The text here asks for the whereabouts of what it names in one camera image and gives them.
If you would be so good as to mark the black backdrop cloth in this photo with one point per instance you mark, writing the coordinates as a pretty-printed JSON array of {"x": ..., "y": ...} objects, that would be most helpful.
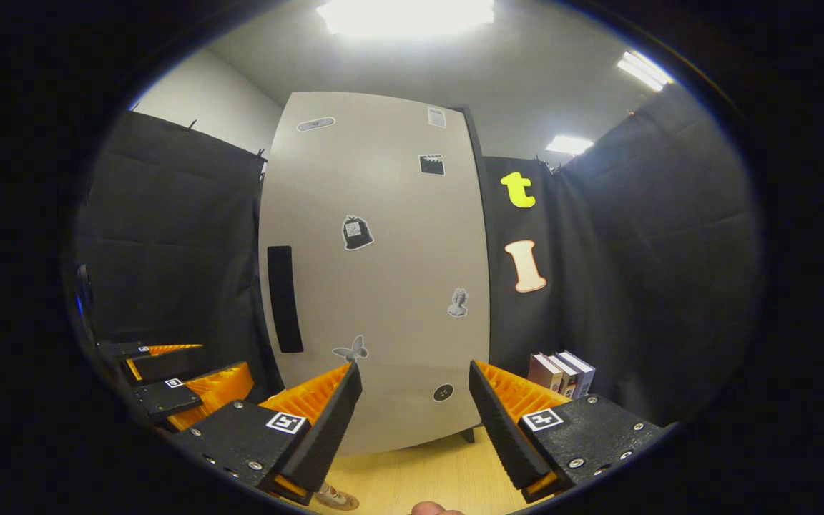
[{"x": 169, "y": 236}]

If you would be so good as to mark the grey cabinet door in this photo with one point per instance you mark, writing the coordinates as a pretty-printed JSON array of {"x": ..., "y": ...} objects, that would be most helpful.
[{"x": 383, "y": 286}]

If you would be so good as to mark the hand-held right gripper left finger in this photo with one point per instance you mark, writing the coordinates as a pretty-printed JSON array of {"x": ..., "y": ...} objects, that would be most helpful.
[{"x": 330, "y": 429}]

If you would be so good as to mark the large ceiling light panel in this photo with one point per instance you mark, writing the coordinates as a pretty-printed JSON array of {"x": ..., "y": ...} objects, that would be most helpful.
[{"x": 405, "y": 16}]

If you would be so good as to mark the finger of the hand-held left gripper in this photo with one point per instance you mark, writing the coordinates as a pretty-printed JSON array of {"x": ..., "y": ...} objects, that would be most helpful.
[
  {"x": 165, "y": 397},
  {"x": 169, "y": 365}
]

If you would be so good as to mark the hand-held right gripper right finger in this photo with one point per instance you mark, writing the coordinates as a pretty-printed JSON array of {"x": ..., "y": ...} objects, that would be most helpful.
[{"x": 494, "y": 429}]

